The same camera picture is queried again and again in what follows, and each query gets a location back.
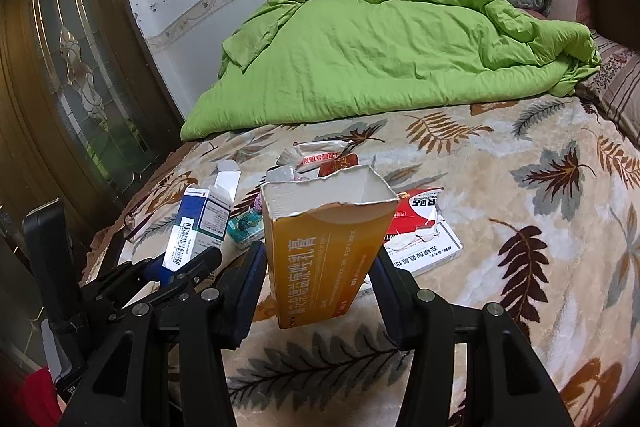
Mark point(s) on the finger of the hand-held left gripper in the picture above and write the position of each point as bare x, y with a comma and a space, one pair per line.
157, 269
195, 267

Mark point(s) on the wooden door with glass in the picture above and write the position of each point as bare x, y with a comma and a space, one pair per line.
60, 82

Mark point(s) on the red foil snack packet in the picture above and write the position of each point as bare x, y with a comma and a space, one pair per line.
337, 167

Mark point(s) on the green quilt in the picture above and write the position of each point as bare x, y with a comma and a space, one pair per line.
375, 52

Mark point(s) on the leaf print blanket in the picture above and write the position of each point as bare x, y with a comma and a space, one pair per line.
510, 217

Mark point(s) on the teal cartoon tissue pack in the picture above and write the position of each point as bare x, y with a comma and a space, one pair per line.
245, 229

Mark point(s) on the crumpled grey sachet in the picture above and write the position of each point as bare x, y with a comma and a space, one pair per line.
288, 157

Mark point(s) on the torn red and white box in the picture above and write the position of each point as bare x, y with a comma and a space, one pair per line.
425, 232

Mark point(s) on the torn orange medicine box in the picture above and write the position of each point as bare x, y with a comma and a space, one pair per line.
320, 257

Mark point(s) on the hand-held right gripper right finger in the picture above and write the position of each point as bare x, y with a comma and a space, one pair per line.
387, 297

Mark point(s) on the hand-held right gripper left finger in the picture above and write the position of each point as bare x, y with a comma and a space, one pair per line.
250, 287

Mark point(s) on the striped brown pillow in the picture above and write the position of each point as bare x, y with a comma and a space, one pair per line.
617, 87

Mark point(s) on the white wrapper with red label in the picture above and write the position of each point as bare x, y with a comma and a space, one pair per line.
325, 154

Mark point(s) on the blue and white medicine box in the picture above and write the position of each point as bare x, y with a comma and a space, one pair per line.
200, 222

